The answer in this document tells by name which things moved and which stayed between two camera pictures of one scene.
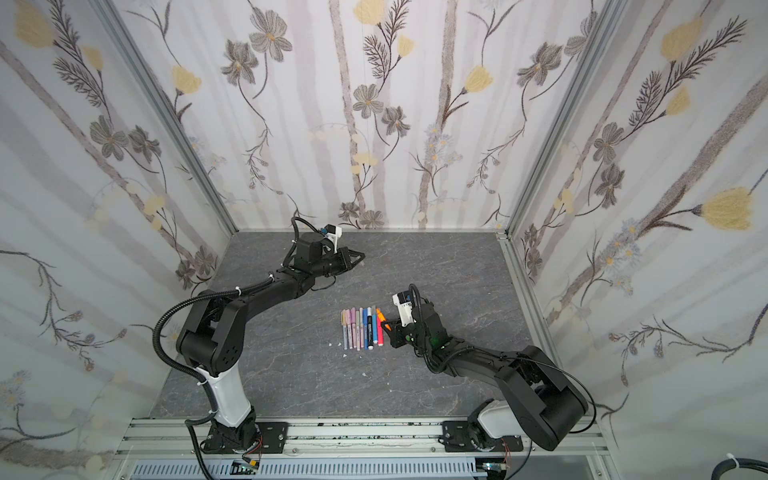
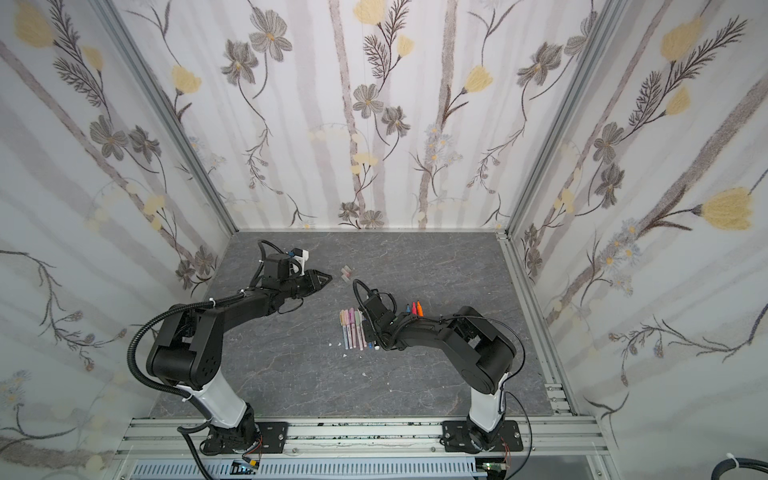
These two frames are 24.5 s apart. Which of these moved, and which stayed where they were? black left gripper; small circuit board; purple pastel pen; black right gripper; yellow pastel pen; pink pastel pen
Moved: black left gripper; black right gripper
Stayed: pink pastel pen; purple pastel pen; yellow pastel pen; small circuit board
